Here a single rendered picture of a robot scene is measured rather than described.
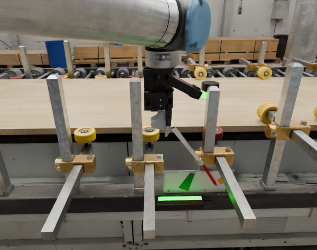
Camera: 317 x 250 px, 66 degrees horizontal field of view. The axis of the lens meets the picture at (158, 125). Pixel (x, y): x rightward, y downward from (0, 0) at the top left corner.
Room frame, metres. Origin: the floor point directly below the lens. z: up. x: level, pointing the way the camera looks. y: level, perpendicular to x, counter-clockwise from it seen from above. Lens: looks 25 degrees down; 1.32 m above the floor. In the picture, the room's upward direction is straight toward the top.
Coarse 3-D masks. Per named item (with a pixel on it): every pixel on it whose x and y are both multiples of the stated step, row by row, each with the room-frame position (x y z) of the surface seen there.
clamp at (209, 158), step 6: (198, 150) 0.75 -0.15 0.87; (216, 150) 0.75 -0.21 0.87; (222, 150) 0.75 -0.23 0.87; (198, 156) 0.73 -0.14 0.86; (204, 156) 0.73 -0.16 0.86; (210, 156) 0.73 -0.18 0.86; (228, 156) 0.73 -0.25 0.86; (204, 162) 0.73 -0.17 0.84; (210, 162) 0.73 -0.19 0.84; (228, 162) 0.73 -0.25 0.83
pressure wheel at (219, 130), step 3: (216, 126) 0.88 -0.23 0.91; (219, 126) 0.88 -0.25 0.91; (216, 129) 0.86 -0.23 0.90; (219, 129) 0.85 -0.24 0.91; (222, 129) 0.85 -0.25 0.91; (216, 132) 0.82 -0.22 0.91; (219, 132) 0.83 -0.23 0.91; (222, 132) 0.83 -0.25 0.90; (216, 135) 0.82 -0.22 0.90; (219, 135) 0.82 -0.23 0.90; (222, 135) 0.84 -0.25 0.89; (216, 138) 0.82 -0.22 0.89; (219, 138) 0.82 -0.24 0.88
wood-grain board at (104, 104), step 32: (0, 96) 1.28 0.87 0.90; (32, 96) 1.28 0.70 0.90; (64, 96) 1.28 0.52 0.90; (96, 96) 1.28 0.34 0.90; (128, 96) 1.28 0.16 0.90; (224, 96) 1.28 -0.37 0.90; (256, 96) 1.28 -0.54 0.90; (0, 128) 0.87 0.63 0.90; (32, 128) 0.87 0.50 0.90; (96, 128) 0.88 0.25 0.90; (128, 128) 0.89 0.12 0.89; (192, 128) 0.89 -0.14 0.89; (224, 128) 0.90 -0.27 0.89; (256, 128) 0.90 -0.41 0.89
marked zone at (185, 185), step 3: (189, 174) 0.73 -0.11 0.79; (192, 174) 0.73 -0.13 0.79; (189, 177) 0.73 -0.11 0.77; (192, 177) 0.73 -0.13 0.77; (186, 180) 0.73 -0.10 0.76; (189, 180) 0.73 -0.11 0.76; (183, 183) 0.73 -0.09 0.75; (186, 183) 0.73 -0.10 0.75; (189, 183) 0.73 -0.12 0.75; (180, 186) 0.73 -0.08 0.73; (183, 186) 0.73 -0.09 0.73; (186, 186) 0.73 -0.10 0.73; (189, 186) 0.73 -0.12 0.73; (186, 189) 0.73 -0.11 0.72
